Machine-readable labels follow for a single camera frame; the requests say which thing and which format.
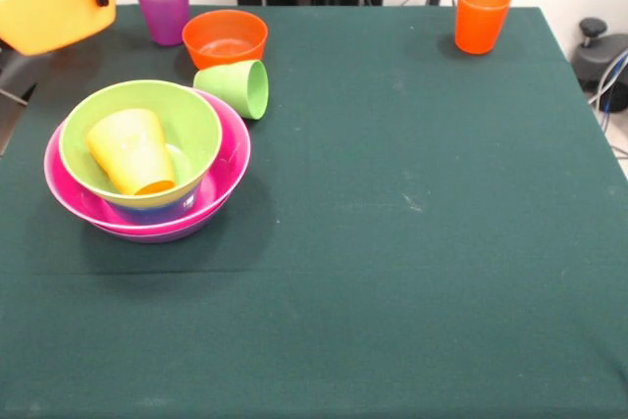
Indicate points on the large yellow bowl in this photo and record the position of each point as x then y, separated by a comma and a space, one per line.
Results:
49, 12

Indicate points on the orange bowl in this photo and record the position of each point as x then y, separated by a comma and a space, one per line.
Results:
221, 29

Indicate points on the green bowl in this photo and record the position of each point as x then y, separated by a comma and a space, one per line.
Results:
191, 115

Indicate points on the green cup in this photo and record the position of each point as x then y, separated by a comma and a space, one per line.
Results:
225, 85

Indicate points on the yellow-orange cup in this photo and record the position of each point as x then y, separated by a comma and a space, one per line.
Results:
132, 149

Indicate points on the large pink bowl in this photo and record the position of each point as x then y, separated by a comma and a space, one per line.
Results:
233, 144

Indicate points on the blue bowl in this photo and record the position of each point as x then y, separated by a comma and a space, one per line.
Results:
152, 213

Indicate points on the purple cup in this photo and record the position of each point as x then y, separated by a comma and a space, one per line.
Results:
164, 7

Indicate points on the purple bowl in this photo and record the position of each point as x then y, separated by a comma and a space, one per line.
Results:
162, 238

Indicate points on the orange cup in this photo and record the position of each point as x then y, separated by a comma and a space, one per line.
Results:
481, 21

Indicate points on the dark green tablecloth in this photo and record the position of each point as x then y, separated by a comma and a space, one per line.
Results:
392, 267

